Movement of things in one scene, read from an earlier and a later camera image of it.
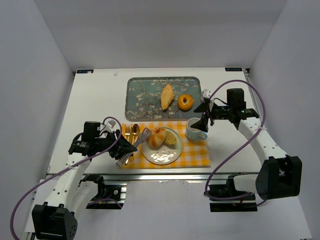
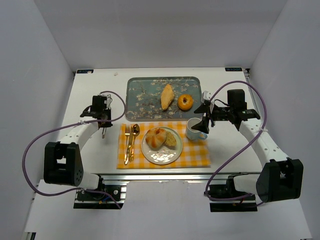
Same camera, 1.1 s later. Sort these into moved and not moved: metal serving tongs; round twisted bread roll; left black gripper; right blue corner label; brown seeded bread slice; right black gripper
Moved: metal serving tongs; left black gripper
Not moved: right blue corner label; brown seeded bread slice; round twisted bread roll; right black gripper
